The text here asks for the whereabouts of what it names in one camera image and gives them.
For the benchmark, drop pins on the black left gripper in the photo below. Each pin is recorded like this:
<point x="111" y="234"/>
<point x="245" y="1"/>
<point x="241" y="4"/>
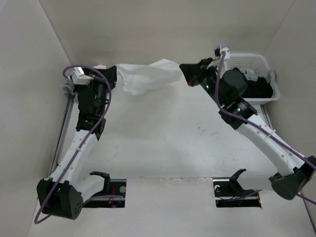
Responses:
<point x="99" y="78"/>

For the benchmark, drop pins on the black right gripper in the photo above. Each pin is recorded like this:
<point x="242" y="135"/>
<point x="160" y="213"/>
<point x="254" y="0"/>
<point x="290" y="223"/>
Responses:
<point x="193" y="73"/>

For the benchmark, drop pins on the white tank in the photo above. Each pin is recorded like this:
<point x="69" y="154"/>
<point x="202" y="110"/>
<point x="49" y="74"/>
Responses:
<point x="100" y="67"/>
<point x="137" y="79"/>

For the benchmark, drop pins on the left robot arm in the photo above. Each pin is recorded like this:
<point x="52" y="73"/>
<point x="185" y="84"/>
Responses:
<point x="62" y="194"/>

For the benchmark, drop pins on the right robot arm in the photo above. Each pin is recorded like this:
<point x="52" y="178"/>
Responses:
<point x="294" y="170"/>

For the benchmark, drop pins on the grey tank top under stack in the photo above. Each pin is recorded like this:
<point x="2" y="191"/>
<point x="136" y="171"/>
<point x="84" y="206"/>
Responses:
<point x="69" y="88"/>

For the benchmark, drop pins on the white tank top in stack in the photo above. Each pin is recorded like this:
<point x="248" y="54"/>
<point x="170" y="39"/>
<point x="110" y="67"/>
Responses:
<point x="100" y="67"/>

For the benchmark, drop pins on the grey tank top in basket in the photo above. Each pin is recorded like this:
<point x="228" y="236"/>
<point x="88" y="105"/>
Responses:
<point x="252" y="78"/>

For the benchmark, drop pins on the black tank tops in basket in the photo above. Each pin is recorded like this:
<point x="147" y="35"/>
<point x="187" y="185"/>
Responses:
<point x="258" y="89"/>

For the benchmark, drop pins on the white plastic basket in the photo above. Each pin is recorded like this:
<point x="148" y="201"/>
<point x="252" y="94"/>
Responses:
<point x="258" y="64"/>

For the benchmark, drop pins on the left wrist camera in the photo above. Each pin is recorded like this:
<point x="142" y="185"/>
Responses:
<point x="78" y="76"/>

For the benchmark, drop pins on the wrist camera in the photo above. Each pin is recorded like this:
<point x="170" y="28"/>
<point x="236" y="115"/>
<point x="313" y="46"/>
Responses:
<point x="220" y="50"/>
<point x="78" y="76"/>

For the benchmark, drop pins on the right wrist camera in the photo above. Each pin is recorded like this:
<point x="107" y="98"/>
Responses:
<point x="220" y="50"/>

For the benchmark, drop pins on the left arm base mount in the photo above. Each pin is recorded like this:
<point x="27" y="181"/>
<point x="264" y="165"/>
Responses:
<point x="113" y="198"/>

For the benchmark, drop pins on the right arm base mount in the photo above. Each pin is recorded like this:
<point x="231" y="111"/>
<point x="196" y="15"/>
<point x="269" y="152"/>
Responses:
<point x="229" y="194"/>

